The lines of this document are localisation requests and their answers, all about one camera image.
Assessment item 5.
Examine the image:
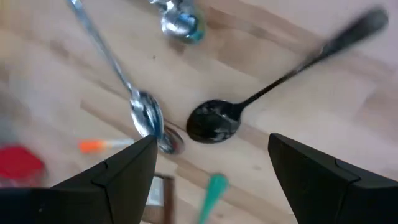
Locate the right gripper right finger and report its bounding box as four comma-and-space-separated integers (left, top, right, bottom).
268, 133, 398, 224

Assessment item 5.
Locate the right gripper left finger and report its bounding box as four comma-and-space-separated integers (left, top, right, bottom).
0, 134, 159, 224

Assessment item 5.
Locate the long silver metal spoon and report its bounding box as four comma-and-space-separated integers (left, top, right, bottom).
65, 0, 165, 147

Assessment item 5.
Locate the black metal spoon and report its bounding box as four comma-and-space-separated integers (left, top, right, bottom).
185, 6, 390, 144

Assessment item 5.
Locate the teal-handled metal spoon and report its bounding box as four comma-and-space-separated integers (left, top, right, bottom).
147, 0, 206, 44

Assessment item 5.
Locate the brown foil packet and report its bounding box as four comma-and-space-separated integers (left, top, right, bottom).
140, 173, 175, 224

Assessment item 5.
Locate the red rectangular spice tin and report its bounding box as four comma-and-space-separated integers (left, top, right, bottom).
0, 143, 48, 189

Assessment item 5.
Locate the small orange-handled spoon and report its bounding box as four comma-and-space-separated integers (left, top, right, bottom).
77, 123, 186, 156

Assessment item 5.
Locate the green-handled gold spoon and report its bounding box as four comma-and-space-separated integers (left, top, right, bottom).
196, 173, 230, 224

